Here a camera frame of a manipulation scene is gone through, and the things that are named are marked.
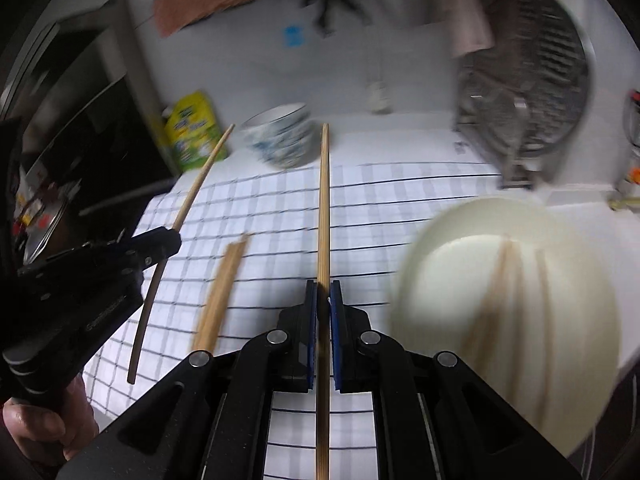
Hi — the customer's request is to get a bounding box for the white black checked cloth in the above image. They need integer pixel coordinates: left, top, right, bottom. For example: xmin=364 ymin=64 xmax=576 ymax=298
xmin=82 ymin=160 xmax=506 ymax=480

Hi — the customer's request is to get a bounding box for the bent wooden chopstick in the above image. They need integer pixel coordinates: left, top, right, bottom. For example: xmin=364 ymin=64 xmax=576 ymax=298
xmin=126 ymin=124 xmax=236 ymax=385

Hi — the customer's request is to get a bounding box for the yellow green seasoning pouch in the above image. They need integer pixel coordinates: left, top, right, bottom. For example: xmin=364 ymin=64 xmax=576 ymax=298
xmin=164 ymin=91 xmax=228 ymax=173

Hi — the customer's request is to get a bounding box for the reddish brown cloth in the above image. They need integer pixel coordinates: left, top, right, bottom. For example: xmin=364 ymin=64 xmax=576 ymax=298
xmin=152 ymin=0 xmax=261 ymax=38

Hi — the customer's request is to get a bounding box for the white plug with cord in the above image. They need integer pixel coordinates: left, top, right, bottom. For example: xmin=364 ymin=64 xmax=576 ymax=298
xmin=367 ymin=60 xmax=396 ymax=115

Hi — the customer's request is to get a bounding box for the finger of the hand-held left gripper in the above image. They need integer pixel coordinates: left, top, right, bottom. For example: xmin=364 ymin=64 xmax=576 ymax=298
xmin=117 ymin=226 xmax=182 ymax=273

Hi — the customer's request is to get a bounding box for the perforated metal steamer plate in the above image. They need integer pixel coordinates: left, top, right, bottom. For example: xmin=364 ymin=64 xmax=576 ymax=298
xmin=460 ymin=0 xmax=593 ymax=158

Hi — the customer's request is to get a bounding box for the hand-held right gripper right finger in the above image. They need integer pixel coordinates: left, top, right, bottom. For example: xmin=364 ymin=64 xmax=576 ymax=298
xmin=330 ymin=280 xmax=583 ymax=480

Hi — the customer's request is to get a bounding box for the person's left hand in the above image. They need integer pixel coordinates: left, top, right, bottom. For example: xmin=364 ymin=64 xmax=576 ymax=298
xmin=0 ymin=375 xmax=101 ymax=468

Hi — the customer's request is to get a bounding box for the large cream plastic basin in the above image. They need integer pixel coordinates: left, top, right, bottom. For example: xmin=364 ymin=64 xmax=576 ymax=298
xmin=390 ymin=196 xmax=623 ymax=458

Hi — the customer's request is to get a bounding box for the pink hanging cloth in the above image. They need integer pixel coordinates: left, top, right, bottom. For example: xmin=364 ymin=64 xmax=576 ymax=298
xmin=445 ymin=0 xmax=493 ymax=58

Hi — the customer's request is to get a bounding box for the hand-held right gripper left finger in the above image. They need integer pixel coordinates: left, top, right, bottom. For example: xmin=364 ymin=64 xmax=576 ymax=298
xmin=55 ymin=280 xmax=319 ymax=480

